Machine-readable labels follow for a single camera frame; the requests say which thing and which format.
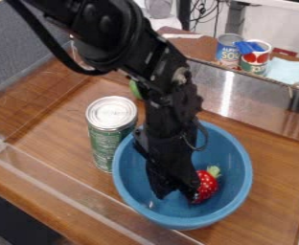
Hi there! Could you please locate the blue bowl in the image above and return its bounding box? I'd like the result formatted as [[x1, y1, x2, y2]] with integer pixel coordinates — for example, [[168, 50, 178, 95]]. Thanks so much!
[[111, 122, 253, 230]]

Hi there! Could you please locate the clear acrylic back barrier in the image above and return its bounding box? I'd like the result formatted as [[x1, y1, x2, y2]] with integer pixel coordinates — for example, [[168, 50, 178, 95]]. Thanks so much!
[[188, 58, 299, 114]]

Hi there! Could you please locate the yellow toy corn cob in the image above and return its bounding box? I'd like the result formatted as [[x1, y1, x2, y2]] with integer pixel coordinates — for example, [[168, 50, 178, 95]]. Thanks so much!
[[129, 79, 142, 100]]

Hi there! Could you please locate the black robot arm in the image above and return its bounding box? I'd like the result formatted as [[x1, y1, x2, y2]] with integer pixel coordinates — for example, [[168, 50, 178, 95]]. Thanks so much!
[[4, 0, 204, 203]]

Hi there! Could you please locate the clear acrylic front barrier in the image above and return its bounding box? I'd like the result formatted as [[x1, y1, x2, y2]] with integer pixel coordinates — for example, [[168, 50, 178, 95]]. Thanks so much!
[[0, 123, 204, 245]]

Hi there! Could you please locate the clear acrylic barrier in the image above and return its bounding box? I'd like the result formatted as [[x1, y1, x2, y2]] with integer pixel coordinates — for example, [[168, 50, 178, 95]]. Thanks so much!
[[0, 123, 204, 245], [188, 58, 299, 114]]

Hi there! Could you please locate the blue plastic clip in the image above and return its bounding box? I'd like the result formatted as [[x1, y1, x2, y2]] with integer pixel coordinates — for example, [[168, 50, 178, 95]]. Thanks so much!
[[233, 41, 264, 55]]

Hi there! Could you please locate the light blue cloth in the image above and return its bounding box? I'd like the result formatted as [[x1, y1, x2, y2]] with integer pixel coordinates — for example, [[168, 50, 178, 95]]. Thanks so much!
[[265, 57, 299, 85]]

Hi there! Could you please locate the blue soup can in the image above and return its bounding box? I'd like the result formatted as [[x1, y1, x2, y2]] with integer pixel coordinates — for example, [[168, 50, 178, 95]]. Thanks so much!
[[216, 33, 243, 69]]

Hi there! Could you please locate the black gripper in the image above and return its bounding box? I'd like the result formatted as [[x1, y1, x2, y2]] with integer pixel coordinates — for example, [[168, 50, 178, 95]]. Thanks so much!
[[132, 92, 209, 205]]

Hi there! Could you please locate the red white tomato can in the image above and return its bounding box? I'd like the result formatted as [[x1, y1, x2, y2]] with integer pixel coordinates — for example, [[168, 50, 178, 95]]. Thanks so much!
[[239, 39, 272, 76]]

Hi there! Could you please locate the green tin can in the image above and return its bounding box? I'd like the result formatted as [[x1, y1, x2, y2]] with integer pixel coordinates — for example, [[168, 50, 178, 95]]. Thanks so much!
[[85, 96, 137, 172]]

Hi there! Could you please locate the red toy strawberry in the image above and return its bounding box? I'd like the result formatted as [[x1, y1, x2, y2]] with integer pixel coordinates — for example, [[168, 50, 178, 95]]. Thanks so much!
[[192, 166, 221, 204]]

